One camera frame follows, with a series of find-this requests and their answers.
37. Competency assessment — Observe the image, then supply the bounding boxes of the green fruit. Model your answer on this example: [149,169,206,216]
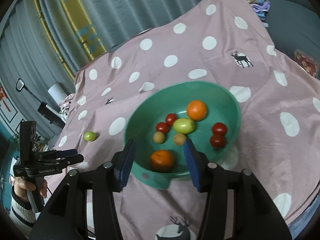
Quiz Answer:
[172,118,196,134]
[84,131,97,141]

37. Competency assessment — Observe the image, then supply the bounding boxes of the orange mandarin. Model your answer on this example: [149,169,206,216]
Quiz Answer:
[150,150,175,173]
[186,100,207,121]

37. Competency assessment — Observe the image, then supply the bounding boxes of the tan longan fruit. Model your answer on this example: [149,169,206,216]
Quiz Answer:
[153,131,166,144]
[173,133,187,146]

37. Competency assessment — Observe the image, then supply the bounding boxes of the green plastic bowl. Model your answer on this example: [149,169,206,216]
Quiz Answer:
[124,81,241,190]

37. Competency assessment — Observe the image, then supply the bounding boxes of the dark red cherry tomato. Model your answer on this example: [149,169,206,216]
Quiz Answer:
[156,122,170,134]

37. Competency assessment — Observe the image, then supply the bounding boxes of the striped sleeve left forearm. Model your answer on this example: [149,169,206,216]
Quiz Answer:
[10,189,36,228]

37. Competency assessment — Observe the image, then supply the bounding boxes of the person's left hand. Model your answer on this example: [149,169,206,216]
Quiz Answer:
[14,177,48,203]

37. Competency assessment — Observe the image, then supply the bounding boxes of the black tripod stand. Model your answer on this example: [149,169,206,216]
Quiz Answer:
[15,78,65,129]

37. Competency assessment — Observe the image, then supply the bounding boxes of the crumpled pink clothes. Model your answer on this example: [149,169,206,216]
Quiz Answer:
[59,93,75,116]

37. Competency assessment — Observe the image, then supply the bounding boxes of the white paper roll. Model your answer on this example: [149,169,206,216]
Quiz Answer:
[48,82,67,105]

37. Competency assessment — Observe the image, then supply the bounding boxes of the red chinese knot decoration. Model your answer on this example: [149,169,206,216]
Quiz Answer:
[0,85,11,112]

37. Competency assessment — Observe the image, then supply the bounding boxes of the yellow patterned curtain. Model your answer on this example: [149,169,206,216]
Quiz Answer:
[33,0,107,80]

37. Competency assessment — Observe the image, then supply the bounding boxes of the grey curtain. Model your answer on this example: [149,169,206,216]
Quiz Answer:
[1,0,200,138]

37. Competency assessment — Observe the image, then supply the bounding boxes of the red snack packet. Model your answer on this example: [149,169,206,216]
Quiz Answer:
[294,50,319,78]

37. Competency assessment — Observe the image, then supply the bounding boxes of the pink polka dot tablecloth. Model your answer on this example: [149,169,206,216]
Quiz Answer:
[55,0,319,239]

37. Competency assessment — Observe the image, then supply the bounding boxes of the grey sofa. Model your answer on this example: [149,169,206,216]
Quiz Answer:
[266,0,319,62]

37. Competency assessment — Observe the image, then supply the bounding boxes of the purple folded clothes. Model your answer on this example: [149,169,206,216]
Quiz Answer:
[247,0,271,22]

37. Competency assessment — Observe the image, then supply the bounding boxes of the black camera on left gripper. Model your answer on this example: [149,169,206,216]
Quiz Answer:
[20,121,36,164]

